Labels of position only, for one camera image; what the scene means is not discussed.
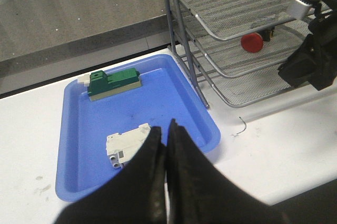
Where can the red emergency stop button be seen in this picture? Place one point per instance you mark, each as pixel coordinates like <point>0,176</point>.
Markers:
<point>254,42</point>

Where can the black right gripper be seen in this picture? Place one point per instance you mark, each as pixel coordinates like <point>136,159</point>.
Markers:
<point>315,60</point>

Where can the steel back counter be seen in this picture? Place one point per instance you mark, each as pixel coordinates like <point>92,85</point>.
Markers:
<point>45,40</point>

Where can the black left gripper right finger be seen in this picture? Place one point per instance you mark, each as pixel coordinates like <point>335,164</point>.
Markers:
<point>199,193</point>

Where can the white electrical block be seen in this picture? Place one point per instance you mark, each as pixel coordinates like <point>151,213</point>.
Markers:
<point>121,147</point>

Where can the blue plastic tray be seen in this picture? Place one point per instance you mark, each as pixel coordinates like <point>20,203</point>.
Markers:
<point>165,94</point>

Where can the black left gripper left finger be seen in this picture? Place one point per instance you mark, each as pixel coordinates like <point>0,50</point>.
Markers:
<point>135,195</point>

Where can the silver rack frame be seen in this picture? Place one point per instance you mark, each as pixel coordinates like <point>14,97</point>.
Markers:
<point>178,34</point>

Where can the thin wire scrap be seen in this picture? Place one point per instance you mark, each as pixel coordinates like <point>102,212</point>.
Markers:
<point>242,129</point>

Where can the green terminal block component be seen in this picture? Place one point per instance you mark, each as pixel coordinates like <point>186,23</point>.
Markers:
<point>101,85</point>

